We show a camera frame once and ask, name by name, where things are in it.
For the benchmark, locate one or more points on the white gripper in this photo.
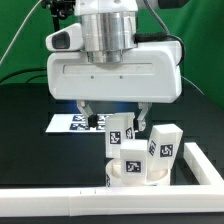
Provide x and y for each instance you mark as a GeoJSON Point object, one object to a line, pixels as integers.
{"type": "Point", "coordinates": [147, 73]}

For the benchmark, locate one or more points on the white round stool seat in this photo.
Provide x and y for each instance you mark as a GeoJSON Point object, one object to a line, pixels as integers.
{"type": "Point", "coordinates": [114, 177]}

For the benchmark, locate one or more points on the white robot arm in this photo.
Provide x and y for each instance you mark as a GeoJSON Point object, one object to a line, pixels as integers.
{"type": "Point", "coordinates": [104, 58]}

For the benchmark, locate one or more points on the white marker sheet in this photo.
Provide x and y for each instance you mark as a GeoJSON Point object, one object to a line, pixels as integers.
{"type": "Point", "coordinates": [74, 123]}

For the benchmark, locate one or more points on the white L-shaped fence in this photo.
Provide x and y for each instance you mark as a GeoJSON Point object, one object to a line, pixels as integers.
{"type": "Point", "coordinates": [206, 196]}

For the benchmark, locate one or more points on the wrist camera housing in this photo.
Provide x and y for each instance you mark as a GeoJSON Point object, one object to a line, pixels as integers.
{"type": "Point", "coordinates": [67, 39]}

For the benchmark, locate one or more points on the black camera stand pole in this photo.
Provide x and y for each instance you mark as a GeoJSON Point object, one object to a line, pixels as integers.
{"type": "Point", "coordinates": [60, 10]}

